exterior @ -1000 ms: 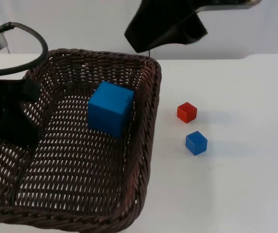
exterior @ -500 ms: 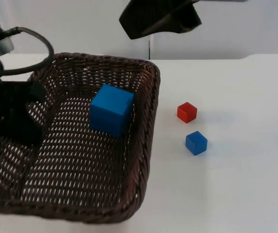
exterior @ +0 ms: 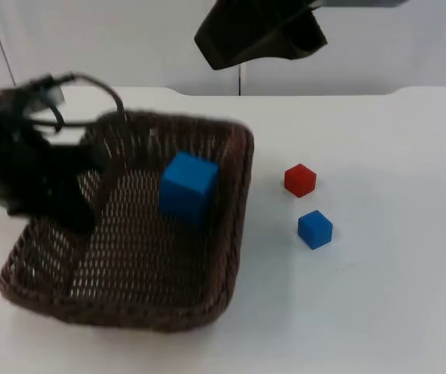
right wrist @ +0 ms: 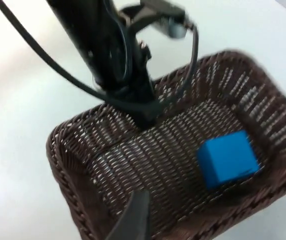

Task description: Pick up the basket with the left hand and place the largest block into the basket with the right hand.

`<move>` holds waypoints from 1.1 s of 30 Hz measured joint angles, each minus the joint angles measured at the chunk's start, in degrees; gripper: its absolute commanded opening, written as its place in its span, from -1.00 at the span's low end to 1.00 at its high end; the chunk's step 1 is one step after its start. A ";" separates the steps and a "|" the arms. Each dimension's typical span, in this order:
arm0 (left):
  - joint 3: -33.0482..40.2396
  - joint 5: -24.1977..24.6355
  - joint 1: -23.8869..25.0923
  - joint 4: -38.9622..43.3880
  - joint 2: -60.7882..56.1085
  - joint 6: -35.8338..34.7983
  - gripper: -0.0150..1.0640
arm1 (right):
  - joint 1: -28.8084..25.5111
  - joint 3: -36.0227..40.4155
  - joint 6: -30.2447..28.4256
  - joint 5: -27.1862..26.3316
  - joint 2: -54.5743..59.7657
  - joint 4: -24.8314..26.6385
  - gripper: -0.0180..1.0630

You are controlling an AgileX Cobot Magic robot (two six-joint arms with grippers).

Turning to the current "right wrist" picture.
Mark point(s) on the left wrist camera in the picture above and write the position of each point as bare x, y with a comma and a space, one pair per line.
163, 17

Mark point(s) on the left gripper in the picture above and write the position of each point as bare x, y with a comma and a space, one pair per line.
130, 85

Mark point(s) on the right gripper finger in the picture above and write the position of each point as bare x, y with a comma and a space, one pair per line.
133, 220

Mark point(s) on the dark brown wicker basket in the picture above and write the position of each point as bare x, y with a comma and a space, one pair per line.
158, 160

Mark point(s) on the large blue cube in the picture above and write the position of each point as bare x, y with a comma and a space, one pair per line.
226, 160

